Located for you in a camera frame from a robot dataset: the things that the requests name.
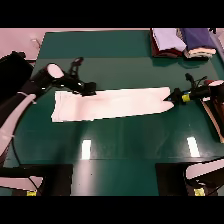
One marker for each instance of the dark red garment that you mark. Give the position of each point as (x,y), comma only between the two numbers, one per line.
(160,53)

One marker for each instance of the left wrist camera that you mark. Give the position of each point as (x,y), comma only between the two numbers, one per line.
(75,66)

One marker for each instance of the lavender garment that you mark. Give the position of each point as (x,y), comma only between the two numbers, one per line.
(168,39)

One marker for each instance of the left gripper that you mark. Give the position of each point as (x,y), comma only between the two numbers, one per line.
(87,88)

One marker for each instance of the purple garment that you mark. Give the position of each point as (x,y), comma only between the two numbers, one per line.
(199,37)

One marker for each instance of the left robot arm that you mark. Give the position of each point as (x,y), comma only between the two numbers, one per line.
(17,110)

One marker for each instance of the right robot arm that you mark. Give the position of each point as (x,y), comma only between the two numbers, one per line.
(206,91)

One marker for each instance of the white garment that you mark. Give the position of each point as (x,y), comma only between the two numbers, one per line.
(113,104)

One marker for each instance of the cream garment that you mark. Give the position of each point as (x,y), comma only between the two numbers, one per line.
(200,53)

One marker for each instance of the brown garment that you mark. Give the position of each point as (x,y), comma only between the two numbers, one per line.
(215,115)

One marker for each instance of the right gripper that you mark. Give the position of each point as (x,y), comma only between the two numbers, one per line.
(176,96)

